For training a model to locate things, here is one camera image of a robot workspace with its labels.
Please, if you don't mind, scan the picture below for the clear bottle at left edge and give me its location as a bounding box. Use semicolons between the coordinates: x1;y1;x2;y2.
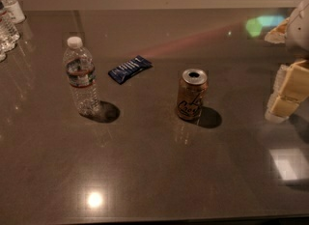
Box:
0;2;20;42

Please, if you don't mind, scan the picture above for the orange soda can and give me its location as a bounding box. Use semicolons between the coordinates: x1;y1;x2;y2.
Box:
177;69;208;121

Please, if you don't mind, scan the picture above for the clear plastic water bottle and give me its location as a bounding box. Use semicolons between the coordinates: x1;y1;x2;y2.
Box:
63;36;100;117

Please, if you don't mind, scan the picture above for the white-labelled bottle at back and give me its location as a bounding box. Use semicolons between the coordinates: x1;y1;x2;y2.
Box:
0;0;26;24

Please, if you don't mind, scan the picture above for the blue snack bar wrapper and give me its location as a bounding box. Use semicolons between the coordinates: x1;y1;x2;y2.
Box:
108;55;153;85

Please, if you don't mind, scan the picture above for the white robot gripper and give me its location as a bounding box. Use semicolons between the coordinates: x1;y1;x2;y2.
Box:
265;0;309;124

